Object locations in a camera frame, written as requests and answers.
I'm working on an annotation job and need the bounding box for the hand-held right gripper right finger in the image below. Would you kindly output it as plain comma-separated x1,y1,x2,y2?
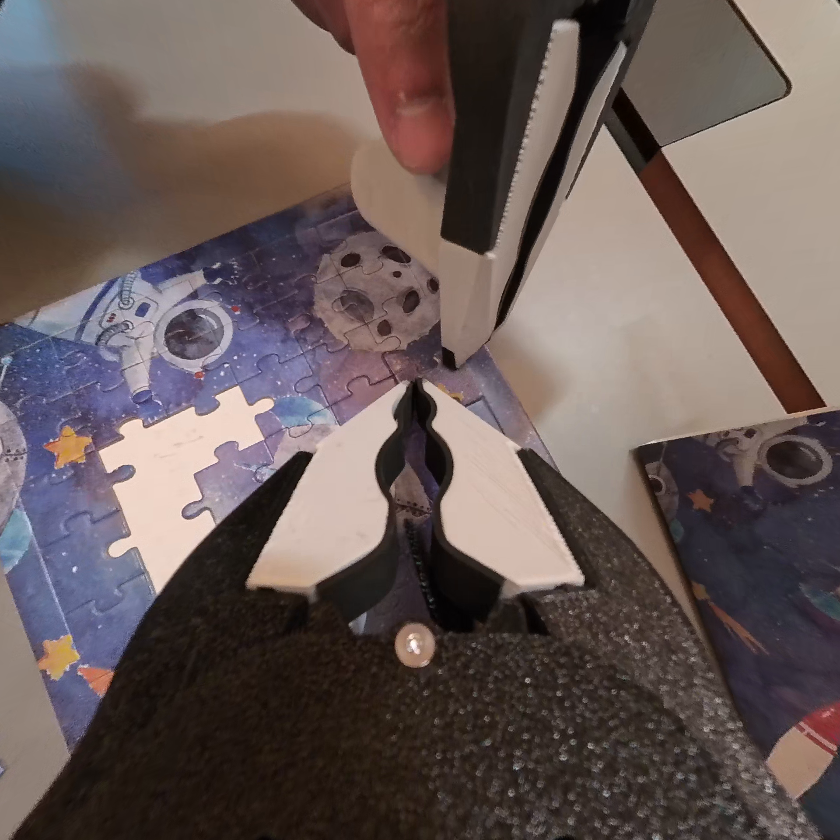
419,382,587,622

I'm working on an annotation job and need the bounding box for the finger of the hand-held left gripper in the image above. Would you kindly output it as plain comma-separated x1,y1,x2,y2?
494,41,629,327
350,18,583,368

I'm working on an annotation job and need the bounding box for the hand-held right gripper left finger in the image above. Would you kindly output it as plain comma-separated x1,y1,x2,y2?
246,382,417,616

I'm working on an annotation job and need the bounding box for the space jigsaw puzzle board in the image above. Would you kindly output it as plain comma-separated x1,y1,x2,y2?
0,184,559,749

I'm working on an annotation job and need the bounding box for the beige desk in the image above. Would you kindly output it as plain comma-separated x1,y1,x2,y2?
0,0,840,840

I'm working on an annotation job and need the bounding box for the person's left hand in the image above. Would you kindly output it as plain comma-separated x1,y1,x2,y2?
290,0,458,176

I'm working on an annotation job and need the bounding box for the space print puzzle box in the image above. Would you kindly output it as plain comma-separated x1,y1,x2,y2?
632,407,840,803

